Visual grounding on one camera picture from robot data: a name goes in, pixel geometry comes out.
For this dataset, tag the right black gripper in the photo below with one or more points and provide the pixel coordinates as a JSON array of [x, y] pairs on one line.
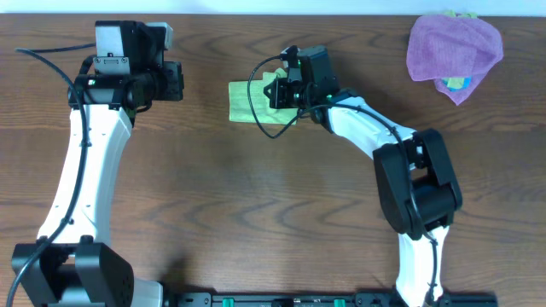
[[277, 91]]

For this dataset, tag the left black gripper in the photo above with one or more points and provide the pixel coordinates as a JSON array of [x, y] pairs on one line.
[[174, 81]]

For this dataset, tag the green microfiber cloth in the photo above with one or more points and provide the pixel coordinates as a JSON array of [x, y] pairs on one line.
[[239, 107]]

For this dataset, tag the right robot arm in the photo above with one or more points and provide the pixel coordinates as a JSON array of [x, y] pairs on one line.
[[416, 183]]

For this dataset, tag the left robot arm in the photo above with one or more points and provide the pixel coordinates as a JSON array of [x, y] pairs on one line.
[[71, 263]]

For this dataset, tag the purple microfiber cloth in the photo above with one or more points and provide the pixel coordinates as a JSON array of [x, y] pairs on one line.
[[452, 46]]

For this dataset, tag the yellow-green cloth in pile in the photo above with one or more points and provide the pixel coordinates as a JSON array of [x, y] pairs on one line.
[[454, 83]]

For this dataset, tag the blue cloth under pile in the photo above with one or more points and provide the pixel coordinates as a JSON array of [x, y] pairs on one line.
[[467, 83]]

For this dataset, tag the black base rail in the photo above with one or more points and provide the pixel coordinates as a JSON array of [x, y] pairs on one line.
[[362, 299]]

